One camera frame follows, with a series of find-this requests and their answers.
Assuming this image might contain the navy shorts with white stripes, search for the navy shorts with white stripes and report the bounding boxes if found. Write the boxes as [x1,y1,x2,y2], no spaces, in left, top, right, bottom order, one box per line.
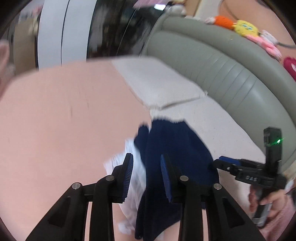
[134,120,219,240]

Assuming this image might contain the white lilac patterned garment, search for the white lilac patterned garment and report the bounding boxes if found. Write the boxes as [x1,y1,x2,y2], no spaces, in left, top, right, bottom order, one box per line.
[104,138,146,235]

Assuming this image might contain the person's right hand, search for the person's right hand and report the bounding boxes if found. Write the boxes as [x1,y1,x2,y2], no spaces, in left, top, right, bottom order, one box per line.
[248,186,286,219]

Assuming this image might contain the pink fuzzy sleeve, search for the pink fuzzy sleeve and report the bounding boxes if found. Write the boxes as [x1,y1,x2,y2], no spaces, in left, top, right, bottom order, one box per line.
[259,195,295,240]

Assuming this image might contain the light pink pillow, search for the light pink pillow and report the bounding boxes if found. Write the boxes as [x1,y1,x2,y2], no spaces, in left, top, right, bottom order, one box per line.
[111,57,207,109]

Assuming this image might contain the pink white plush toy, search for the pink white plush toy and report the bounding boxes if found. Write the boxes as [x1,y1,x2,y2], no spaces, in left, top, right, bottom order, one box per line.
[245,30,282,61]

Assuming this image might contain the yellow plush toy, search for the yellow plush toy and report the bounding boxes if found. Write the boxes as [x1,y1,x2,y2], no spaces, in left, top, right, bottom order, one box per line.
[232,20,259,37]

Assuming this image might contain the orange plush toy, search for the orange plush toy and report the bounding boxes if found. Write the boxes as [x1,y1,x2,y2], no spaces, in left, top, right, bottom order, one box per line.
[214,15,234,30]

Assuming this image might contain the white wardrobe door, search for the white wardrobe door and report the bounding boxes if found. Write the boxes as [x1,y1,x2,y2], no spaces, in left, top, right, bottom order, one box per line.
[37,0,97,69]

